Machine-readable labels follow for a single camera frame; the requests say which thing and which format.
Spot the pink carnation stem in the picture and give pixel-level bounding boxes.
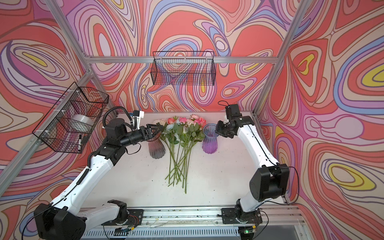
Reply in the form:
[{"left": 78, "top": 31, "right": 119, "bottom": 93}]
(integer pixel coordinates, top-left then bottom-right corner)
[{"left": 185, "top": 114, "right": 207, "bottom": 169}]

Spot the black marker pen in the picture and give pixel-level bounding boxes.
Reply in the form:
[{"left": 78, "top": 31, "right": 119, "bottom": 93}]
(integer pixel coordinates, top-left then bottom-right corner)
[{"left": 78, "top": 135, "right": 82, "bottom": 153}]

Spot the pink grey glass vase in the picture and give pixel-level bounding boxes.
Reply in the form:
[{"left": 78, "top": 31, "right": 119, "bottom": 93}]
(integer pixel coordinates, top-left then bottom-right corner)
[{"left": 147, "top": 133, "right": 166, "bottom": 159}]

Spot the purple glass vase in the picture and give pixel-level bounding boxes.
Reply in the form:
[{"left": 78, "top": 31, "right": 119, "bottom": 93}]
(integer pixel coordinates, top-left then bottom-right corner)
[{"left": 202, "top": 124, "right": 218, "bottom": 154}]

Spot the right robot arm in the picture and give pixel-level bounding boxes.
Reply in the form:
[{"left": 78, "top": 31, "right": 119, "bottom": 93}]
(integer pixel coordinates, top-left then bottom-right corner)
[{"left": 216, "top": 116, "right": 290, "bottom": 215}]

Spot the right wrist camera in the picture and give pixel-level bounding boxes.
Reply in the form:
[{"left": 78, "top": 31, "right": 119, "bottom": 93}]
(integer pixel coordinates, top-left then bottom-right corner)
[{"left": 225, "top": 104, "right": 242, "bottom": 121}]

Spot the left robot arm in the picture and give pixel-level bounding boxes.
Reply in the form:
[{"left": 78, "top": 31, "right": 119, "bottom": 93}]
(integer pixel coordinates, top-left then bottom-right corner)
[{"left": 34, "top": 118, "right": 164, "bottom": 240}]

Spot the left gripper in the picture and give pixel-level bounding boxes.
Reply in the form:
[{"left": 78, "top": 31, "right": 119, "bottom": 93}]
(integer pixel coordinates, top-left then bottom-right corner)
[{"left": 118, "top": 125, "right": 163, "bottom": 149}]

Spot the red pink rose stem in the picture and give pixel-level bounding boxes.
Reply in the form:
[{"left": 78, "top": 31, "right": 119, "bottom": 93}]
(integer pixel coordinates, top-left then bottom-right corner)
[{"left": 166, "top": 119, "right": 178, "bottom": 185}]

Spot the blue white rose stem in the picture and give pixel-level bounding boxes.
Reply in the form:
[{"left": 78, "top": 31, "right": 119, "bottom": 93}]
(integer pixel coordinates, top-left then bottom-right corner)
[{"left": 165, "top": 124, "right": 180, "bottom": 186}]

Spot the black wire basket back wall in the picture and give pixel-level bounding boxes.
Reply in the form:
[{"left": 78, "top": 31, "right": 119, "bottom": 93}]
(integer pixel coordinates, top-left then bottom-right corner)
[{"left": 151, "top": 51, "right": 216, "bottom": 86}]

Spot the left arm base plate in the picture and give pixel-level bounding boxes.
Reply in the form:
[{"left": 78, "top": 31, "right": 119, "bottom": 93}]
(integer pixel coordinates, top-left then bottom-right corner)
[{"left": 102, "top": 209, "right": 144, "bottom": 227}]

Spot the silver tape roll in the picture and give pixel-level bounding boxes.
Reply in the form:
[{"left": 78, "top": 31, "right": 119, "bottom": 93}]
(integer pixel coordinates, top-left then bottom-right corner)
[{"left": 72, "top": 114, "right": 94, "bottom": 126}]

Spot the black wire basket wall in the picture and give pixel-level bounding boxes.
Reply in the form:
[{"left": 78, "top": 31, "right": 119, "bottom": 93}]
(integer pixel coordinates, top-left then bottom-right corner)
[
  {"left": 151, "top": 51, "right": 216, "bottom": 86},
  {"left": 32, "top": 83, "right": 109, "bottom": 154}
]

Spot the white rose stem on table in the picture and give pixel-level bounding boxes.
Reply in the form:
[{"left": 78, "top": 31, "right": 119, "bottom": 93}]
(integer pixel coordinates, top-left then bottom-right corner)
[{"left": 152, "top": 119, "right": 178, "bottom": 178}]

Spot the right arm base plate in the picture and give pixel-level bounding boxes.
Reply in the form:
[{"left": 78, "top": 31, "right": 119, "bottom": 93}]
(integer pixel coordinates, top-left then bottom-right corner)
[{"left": 218, "top": 207, "right": 263, "bottom": 226}]

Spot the black wire basket left wall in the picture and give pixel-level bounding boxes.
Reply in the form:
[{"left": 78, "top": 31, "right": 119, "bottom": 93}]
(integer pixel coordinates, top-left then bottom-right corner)
[{"left": 32, "top": 83, "right": 109, "bottom": 154}]

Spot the cream white rose stem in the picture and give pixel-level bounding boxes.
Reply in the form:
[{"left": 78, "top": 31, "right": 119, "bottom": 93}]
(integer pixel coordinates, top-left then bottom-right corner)
[{"left": 183, "top": 120, "right": 195, "bottom": 193}]

